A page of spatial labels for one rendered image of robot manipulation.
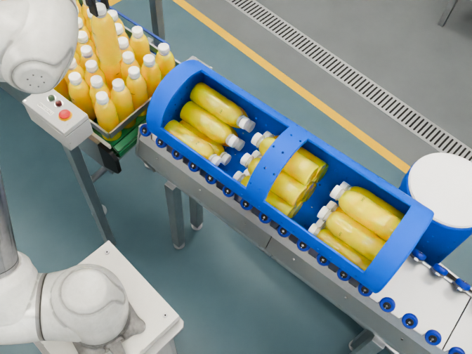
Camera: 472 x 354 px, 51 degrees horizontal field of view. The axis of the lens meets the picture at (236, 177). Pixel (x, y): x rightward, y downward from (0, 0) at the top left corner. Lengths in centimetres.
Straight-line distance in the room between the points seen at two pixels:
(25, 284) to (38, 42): 55
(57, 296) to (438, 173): 121
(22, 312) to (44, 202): 167
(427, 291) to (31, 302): 113
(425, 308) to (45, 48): 128
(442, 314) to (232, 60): 221
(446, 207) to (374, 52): 205
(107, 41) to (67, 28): 73
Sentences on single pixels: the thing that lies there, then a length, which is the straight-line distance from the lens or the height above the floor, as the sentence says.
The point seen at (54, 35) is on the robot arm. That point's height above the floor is 179.
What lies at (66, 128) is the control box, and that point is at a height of 110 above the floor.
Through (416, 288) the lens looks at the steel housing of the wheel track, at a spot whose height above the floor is 93.
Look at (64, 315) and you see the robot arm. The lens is 115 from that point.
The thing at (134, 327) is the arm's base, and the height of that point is 106.
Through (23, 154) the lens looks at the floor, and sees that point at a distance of 302.
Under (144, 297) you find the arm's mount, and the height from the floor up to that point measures 104.
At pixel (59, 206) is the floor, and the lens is 278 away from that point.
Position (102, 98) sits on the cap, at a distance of 167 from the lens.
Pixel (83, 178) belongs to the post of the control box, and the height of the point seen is 68.
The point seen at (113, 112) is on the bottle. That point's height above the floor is 105.
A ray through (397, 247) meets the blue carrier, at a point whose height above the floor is 121.
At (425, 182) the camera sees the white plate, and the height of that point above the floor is 104.
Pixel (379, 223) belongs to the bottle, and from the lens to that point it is 139.
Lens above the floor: 237
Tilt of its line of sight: 59 degrees down
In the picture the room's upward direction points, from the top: 6 degrees clockwise
